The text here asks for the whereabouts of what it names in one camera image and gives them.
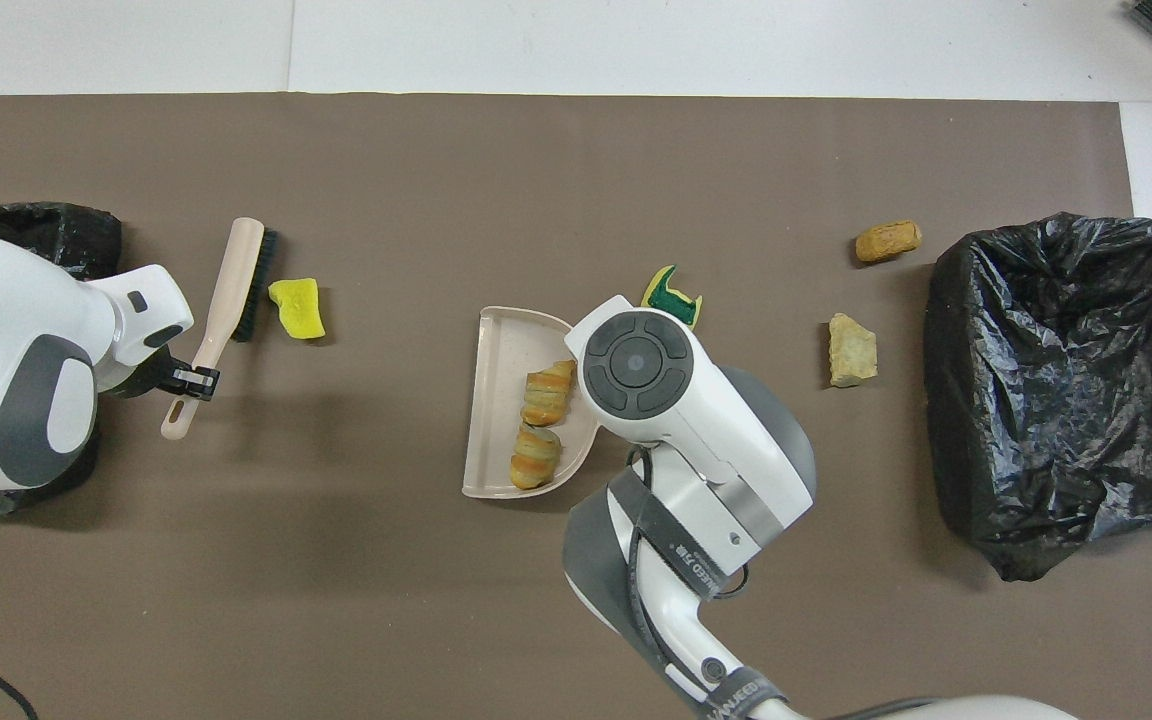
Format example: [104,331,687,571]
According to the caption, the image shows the beige hand brush black bristles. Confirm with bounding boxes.
[160,217,279,441]

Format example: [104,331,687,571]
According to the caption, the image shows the black trash bag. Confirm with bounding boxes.
[0,203,123,515]
[923,212,1152,582]

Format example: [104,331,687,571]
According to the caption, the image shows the bread chunk with orange crust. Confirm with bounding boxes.
[509,424,563,490]
[522,360,577,428]

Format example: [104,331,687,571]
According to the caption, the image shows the orange brown sponge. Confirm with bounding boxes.
[855,220,923,264]

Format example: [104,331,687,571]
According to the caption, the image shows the right black trash bag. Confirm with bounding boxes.
[923,212,1152,582]

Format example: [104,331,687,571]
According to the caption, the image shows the beige plastic dustpan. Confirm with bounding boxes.
[462,306,602,499]

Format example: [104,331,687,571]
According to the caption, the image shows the brown table mat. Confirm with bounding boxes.
[0,93,1152,720]

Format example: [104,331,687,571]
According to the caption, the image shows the left black trash bag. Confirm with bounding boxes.
[0,203,123,515]

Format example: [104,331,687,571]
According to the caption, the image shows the yellow and green sponge piece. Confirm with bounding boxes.
[641,264,704,331]

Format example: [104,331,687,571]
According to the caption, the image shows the large yellow sponge chunk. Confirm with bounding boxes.
[268,278,327,341]

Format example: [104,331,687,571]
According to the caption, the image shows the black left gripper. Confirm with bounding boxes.
[101,345,221,401]

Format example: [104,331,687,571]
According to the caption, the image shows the pale yellow sponge chunk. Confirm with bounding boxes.
[828,313,879,388]

